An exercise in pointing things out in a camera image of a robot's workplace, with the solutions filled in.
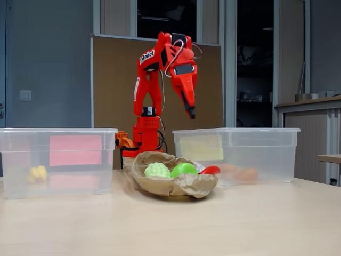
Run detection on green toy apple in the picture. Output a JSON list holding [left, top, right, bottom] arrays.
[[170, 163, 199, 179]]

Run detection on red toy chili pepper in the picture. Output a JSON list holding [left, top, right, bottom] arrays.
[[200, 165, 221, 175]]

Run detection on orange toy waffle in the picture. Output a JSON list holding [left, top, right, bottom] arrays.
[[220, 164, 238, 174]]

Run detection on orange toy croissant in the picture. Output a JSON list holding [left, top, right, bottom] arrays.
[[233, 167, 259, 181]]

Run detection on yellow toy banana bunch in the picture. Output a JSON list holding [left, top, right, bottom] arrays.
[[26, 165, 48, 185]]

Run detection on yellow-green paper label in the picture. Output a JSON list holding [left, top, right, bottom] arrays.
[[178, 134, 224, 162]]

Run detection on clear plastic bin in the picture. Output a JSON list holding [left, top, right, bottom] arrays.
[[172, 127, 301, 187], [0, 127, 119, 200]]

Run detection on pink paper label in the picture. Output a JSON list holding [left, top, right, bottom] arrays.
[[49, 135, 102, 166]]

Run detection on brown pin board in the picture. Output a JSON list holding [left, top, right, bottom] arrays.
[[90, 34, 224, 170]]

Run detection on orange printed plastic part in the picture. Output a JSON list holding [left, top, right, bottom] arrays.
[[115, 131, 136, 150]]

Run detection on light green toy grapes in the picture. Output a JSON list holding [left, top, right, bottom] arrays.
[[144, 162, 172, 179]]

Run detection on wooden base block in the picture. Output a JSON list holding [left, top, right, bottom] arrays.
[[122, 156, 139, 170]]

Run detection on crumpled brown paper bag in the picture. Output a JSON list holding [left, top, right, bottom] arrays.
[[130, 150, 220, 199]]

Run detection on grey shutter cabinet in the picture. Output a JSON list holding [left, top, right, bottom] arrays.
[[274, 95, 341, 187]]

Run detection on small wooden side table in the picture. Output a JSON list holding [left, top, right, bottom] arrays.
[[316, 154, 341, 164]]

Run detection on white gripper servo wire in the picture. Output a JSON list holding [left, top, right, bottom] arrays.
[[164, 39, 186, 78]]

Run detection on black power cable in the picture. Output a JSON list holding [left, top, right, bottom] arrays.
[[156, 117, 168, 151]]

